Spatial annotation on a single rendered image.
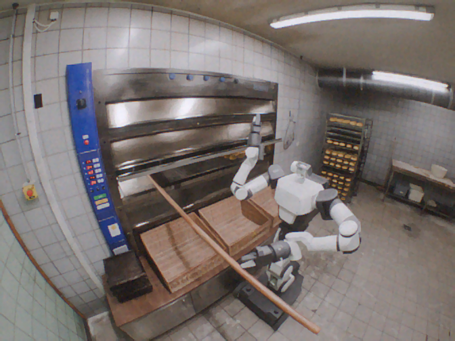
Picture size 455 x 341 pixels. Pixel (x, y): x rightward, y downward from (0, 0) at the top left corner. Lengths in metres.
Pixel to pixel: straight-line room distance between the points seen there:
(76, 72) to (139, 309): 1.58
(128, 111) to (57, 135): 0.50
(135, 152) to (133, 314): 1.16
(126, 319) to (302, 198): 1.39
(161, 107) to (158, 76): 0.23
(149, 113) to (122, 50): 0.48
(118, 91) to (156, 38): 0.46
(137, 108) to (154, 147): 0.31
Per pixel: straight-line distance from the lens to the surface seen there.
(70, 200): 1.40
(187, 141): 1.47
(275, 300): 0.73
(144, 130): 1.32
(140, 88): 1.33
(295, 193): 1.02
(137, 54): 1.35
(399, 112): 5.40
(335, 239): 0.79
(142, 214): 1.52
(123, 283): 1.34
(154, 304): 1.46
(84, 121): 1.24
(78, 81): 1.25
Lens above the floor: 1.83
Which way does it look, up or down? 22 degrees down
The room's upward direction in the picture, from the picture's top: straight up
